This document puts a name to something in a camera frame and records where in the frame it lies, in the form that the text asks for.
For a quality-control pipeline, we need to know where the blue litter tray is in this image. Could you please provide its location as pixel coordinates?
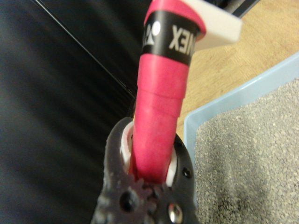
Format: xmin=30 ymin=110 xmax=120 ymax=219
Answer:
xmin=183 ymin=51 xmax=299 ymax=209

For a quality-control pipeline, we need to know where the black curtain stand pole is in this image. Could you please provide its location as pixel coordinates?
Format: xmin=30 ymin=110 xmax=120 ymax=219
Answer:
xmin=32 ymin=0 xmax=137 ymax=100

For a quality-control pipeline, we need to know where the white scoop with red handle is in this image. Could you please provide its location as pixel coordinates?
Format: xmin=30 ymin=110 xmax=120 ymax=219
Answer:
xmin=129 ymin=0 xmax=244 ymax=185

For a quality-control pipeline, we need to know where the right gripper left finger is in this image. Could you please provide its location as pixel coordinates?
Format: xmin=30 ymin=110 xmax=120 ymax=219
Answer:
xmin=91 ymin=117 xmax=150 ymax=224

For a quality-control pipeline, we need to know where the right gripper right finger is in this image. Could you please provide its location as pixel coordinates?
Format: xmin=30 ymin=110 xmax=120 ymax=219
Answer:
xmin=149 ymin=134 xmax=199 ymax=224

